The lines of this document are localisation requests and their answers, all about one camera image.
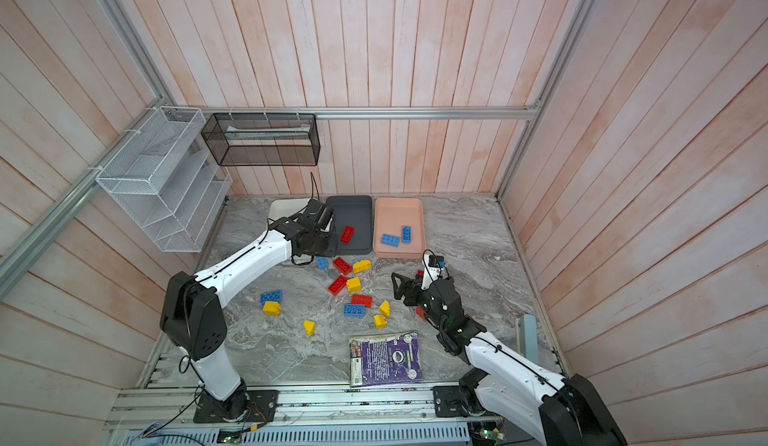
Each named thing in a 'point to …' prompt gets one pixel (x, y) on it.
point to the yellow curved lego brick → (363, 265)
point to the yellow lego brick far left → (272, 308)
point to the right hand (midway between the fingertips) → (403, 275)
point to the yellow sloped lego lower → (380, 322)
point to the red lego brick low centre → (359, 299)
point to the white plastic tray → (281, 208)
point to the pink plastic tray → (391, 215)
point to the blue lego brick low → (354, 309)
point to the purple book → (385, 359)
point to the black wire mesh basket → (264, 139)
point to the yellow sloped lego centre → (385, 308)
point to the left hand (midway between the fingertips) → (330, 251)
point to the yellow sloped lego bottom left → (309, 327)
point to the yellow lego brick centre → (354, 285)
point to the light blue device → (529, 339)
